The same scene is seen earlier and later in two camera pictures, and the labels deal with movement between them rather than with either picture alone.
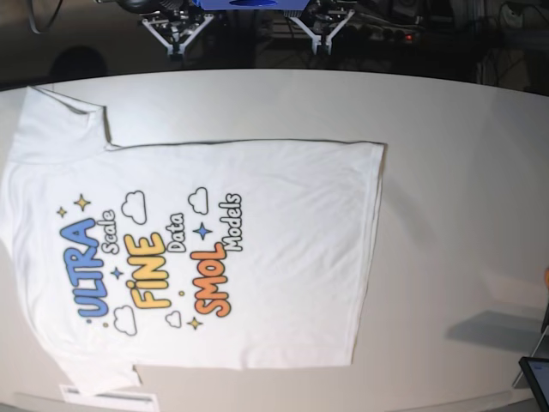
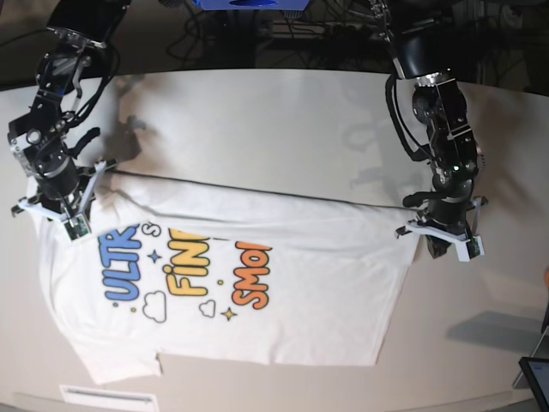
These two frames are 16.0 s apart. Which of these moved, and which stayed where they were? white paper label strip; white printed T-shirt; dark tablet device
Moved: white printed T-shirt
Stayed: dark tablet device; white paper label strip
